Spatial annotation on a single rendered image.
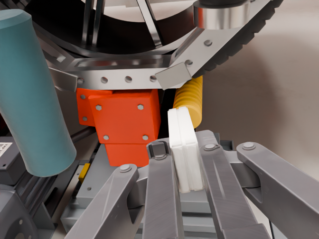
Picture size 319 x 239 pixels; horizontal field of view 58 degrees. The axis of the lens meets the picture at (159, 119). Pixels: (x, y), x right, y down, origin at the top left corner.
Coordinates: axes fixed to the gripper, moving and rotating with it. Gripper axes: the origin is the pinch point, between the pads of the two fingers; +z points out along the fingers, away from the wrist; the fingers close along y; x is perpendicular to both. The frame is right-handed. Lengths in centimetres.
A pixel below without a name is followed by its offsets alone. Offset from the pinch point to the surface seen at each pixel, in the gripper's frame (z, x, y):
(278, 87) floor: 144, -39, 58
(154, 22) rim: 40.6, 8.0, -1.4
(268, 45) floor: 207, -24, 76
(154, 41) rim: 41.5, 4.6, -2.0
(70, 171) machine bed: 80, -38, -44
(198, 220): 48, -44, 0
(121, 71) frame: 32.6, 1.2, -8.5
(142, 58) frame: 36.5, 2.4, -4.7
